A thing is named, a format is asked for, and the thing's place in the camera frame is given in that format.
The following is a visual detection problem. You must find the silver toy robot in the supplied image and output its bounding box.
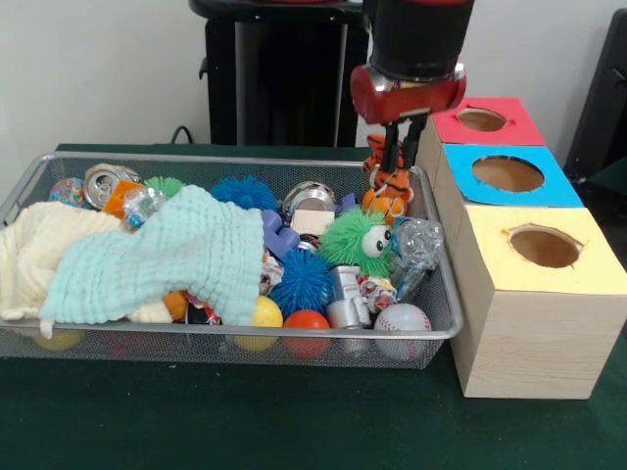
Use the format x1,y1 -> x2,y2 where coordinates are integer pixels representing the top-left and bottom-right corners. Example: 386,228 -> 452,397
325,264 -> 372,329

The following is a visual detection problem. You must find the blue spiky ball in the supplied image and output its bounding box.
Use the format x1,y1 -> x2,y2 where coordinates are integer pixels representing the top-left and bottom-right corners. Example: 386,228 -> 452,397
268,247 -> 337,319

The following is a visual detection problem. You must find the white baseball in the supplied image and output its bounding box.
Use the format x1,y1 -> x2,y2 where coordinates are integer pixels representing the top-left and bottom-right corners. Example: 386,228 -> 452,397
374,303 -> 432,361

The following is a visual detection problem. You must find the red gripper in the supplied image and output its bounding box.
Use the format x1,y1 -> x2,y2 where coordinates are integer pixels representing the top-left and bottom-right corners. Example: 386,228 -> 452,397
350,63 -> 467,172

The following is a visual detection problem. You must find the black side stand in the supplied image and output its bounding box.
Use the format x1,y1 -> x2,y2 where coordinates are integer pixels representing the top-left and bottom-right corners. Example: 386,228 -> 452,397
562,7 -> 627,182

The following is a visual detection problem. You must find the dark green tablecloth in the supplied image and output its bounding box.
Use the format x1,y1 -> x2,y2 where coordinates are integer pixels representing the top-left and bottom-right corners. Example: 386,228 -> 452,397
0,142 -> 627,470

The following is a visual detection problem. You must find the cream waffle cloth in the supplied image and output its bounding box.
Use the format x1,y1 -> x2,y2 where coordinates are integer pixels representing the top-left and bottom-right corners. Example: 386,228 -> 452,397
0,200 -> 172,339

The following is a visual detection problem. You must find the green spiky ball with eyes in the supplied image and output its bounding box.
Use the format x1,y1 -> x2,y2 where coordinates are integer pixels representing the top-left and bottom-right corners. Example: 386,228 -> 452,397
318,208 -> 393,280

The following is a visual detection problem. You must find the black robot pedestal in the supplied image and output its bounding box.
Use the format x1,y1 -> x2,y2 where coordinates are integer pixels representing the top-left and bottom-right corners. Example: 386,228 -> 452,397
188,0 -> 373,148

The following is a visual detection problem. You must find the crushed silver can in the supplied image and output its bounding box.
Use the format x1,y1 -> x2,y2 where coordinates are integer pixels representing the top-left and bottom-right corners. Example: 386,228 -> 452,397
82,164 -> 143,211

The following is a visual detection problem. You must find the orange smooth ball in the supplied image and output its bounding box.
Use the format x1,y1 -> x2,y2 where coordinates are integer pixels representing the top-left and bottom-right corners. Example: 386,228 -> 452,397
282,308 -> 332,358

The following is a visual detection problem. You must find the yellow smooth ball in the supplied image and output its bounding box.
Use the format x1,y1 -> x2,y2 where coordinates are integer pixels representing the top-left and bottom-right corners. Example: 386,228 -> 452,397
234,296 -> 284,353

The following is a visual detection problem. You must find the wooden box with three holes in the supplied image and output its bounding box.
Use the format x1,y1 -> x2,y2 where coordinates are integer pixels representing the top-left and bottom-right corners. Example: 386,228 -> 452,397
414,92 -> 627,400

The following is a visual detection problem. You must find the silver mesh bin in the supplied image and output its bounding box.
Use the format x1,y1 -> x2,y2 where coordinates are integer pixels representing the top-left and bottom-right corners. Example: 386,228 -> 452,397
0,151 -> 464,371

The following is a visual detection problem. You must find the mint waffle cloth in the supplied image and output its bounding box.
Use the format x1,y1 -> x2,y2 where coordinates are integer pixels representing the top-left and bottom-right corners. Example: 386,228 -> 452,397
39,184 -> 265,327

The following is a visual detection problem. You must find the orange striped tiger plush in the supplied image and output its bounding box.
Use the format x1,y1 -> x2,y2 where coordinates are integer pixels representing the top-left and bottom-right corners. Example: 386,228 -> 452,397
362,132 -> 412,197

